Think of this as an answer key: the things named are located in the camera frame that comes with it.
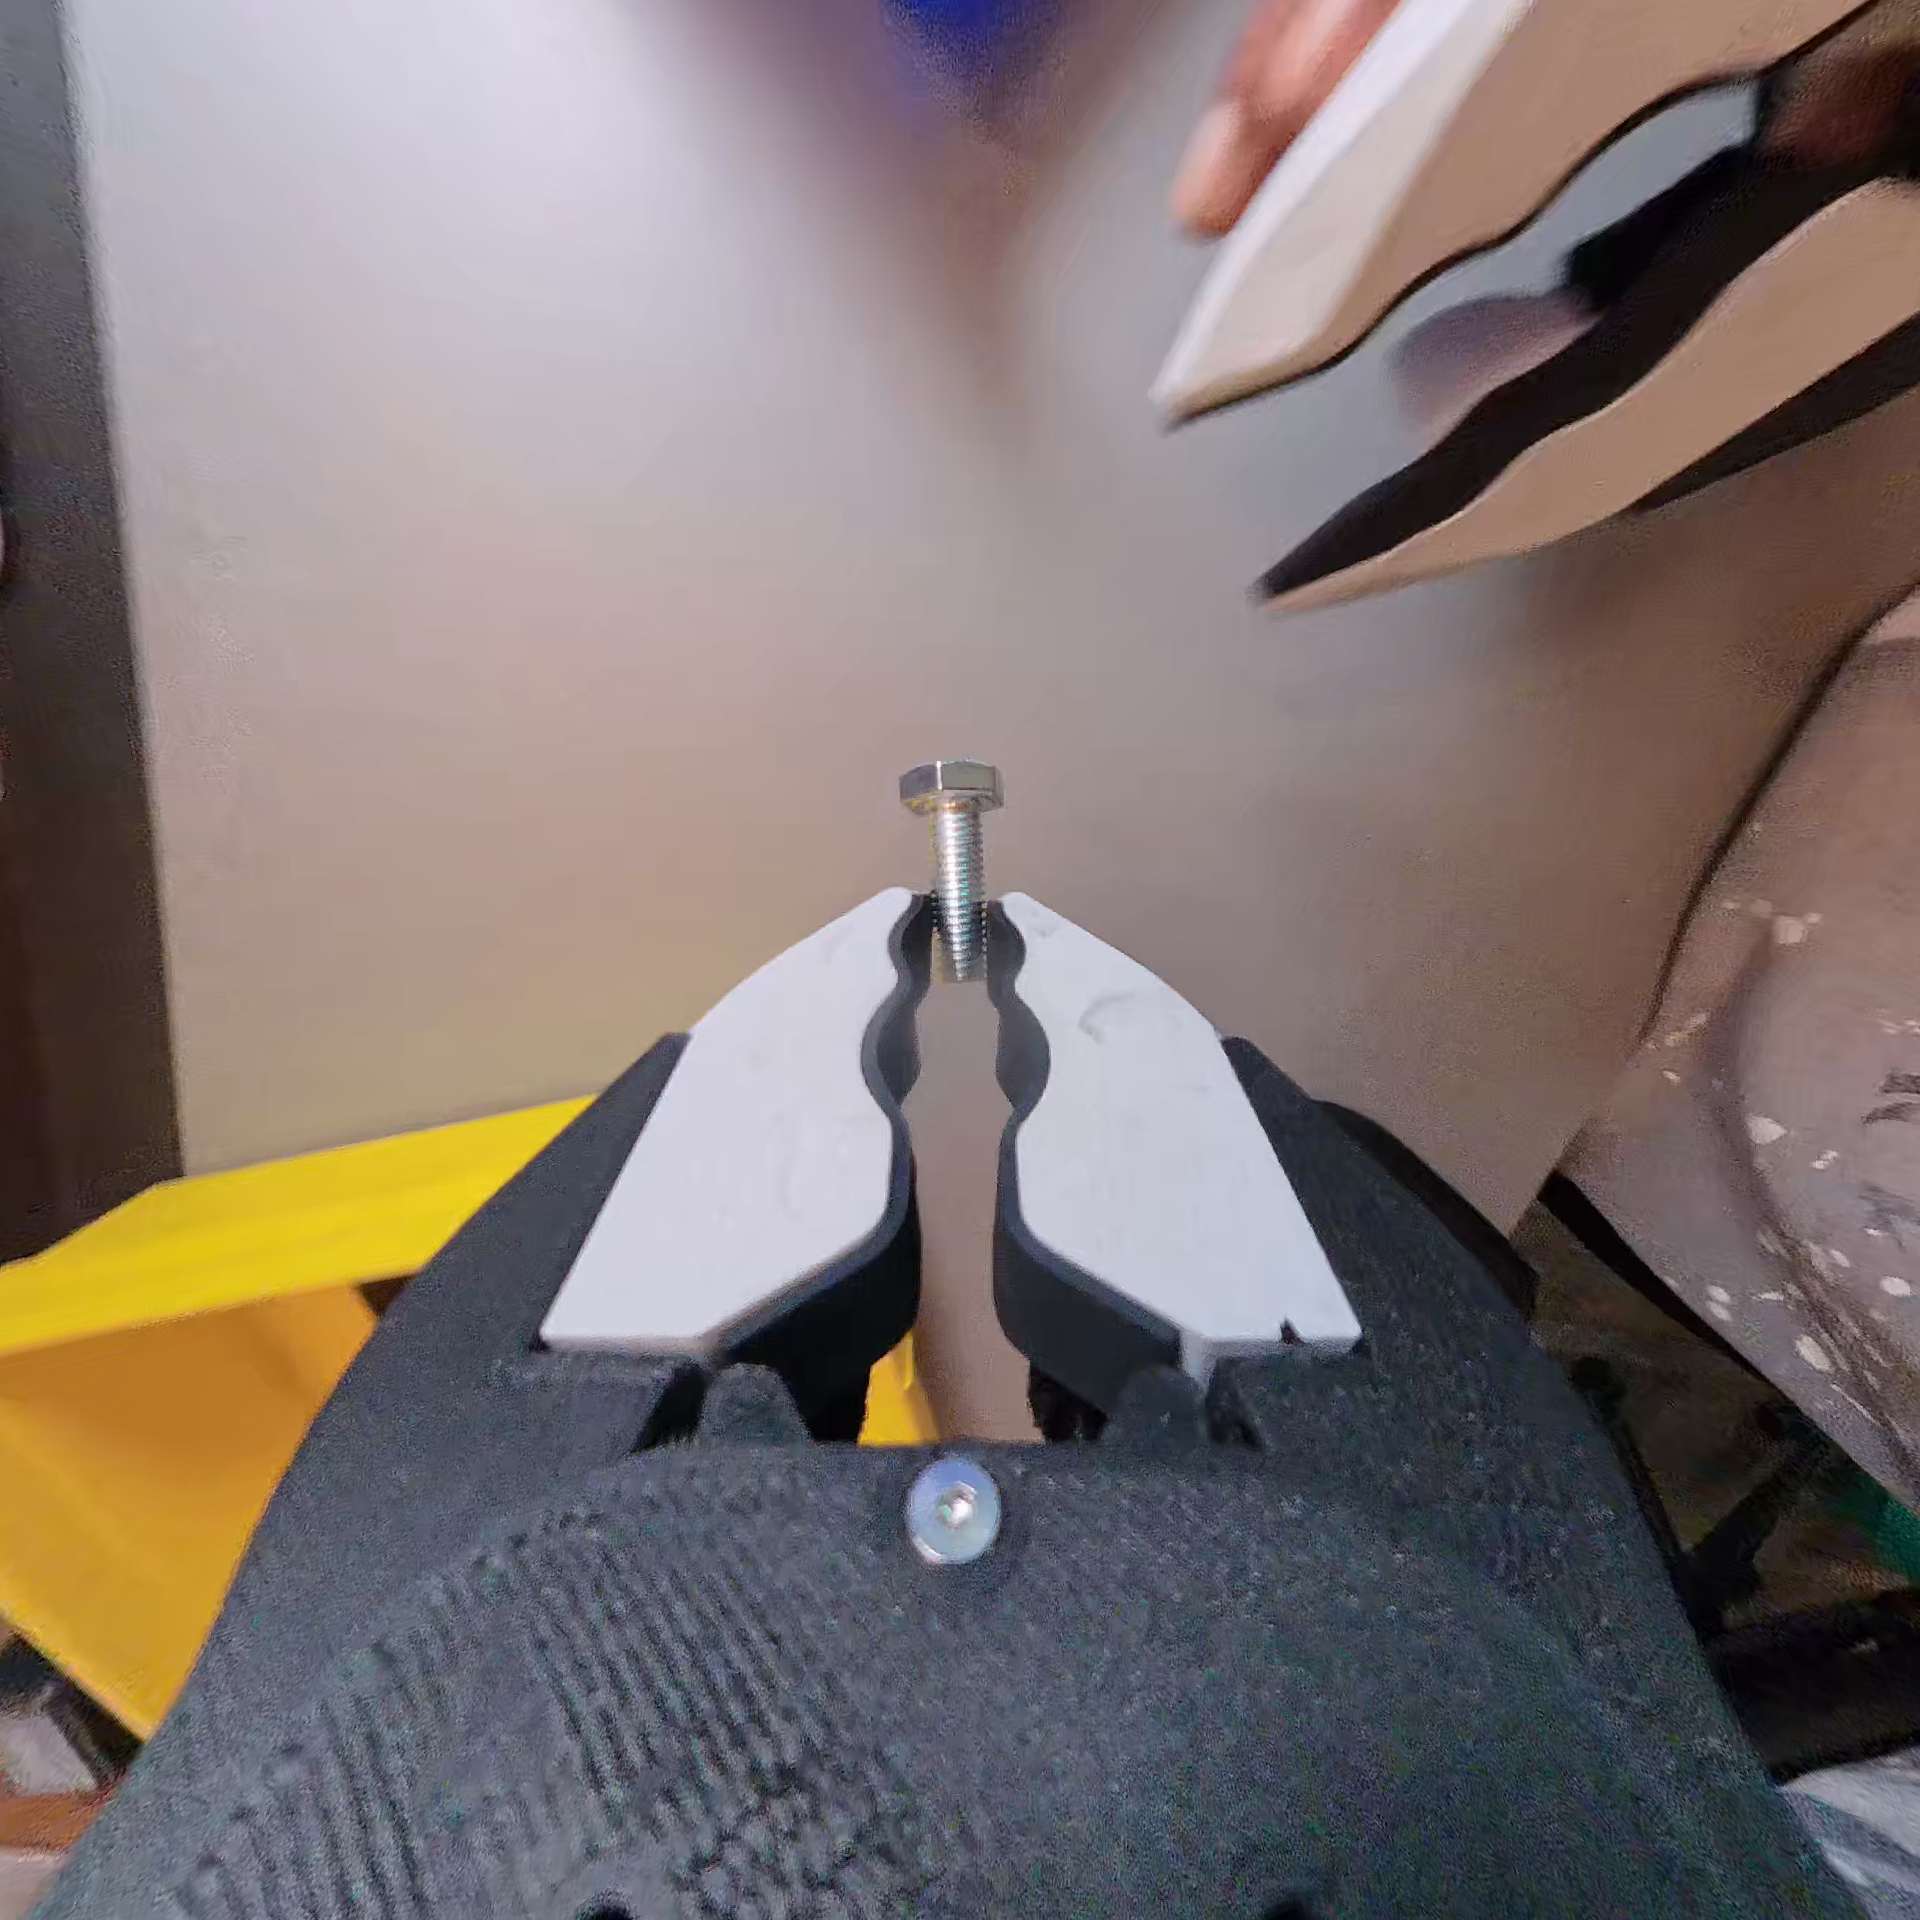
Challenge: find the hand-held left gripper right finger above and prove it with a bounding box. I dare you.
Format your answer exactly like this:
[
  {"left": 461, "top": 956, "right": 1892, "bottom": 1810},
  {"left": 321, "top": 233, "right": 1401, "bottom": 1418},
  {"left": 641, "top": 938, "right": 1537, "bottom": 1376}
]
[{"left": 989, "top": 891, "right": 1365, "bottom": 1434}]

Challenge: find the person's right hand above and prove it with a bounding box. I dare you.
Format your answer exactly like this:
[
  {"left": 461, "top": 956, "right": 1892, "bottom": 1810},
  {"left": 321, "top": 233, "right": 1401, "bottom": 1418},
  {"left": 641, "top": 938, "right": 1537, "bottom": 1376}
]
[{"left": 1170, "top": 0, "right": 1404, "bottom": 243}]

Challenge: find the yellow plastic bin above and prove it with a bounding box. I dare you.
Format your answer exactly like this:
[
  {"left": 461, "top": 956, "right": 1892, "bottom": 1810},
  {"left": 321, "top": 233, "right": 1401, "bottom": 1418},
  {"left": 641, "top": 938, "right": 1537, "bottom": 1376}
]
[{"left": 0, "top": 1096, "right": 938, "bottom": 1742}]

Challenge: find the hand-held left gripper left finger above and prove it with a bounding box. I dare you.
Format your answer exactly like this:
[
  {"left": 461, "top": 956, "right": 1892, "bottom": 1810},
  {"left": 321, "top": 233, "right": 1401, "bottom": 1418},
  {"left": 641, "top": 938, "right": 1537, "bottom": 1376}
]
[{"left": 540, "top": 888, "right": 920, "bottom": 1426}]

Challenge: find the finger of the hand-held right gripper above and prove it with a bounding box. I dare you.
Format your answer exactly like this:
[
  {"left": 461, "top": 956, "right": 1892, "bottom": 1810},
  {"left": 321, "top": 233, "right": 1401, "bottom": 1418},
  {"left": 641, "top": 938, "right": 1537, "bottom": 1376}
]
[
  {"left": 1253, "top": 141, "right": 1920, "bottom": 614},
  {"left": 1152, "top": 0, "right": 1880, "bottom": 426}
]

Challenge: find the silver hex bolt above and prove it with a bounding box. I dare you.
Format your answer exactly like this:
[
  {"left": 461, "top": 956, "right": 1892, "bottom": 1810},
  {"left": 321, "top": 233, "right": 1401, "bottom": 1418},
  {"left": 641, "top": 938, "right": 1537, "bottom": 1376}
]
[{"left": 898, "top": 758, "right": 1002, "bottom": 985}]

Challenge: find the person's speckled grey sweatshirt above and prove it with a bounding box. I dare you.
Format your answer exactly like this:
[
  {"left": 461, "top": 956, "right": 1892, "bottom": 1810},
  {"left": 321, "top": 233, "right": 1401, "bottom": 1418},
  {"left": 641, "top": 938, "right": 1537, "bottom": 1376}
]
[{"left": 1558, "top": 593, "right": 1920, "bottom": 1508}]

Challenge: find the blue plastic bin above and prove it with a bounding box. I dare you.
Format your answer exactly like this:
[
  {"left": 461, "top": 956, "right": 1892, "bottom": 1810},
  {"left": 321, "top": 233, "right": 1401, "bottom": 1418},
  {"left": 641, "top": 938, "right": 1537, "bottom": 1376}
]
[{"left": 878, "top": 0, "right": 1080, "bottom": 91}]

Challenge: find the black chair base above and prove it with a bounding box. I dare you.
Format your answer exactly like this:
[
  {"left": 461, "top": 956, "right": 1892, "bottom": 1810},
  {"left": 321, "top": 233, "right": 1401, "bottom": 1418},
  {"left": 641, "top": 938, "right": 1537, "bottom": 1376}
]
[{"left": 1529, "top": 1170, "right": 1920, "bottom": 1787}]

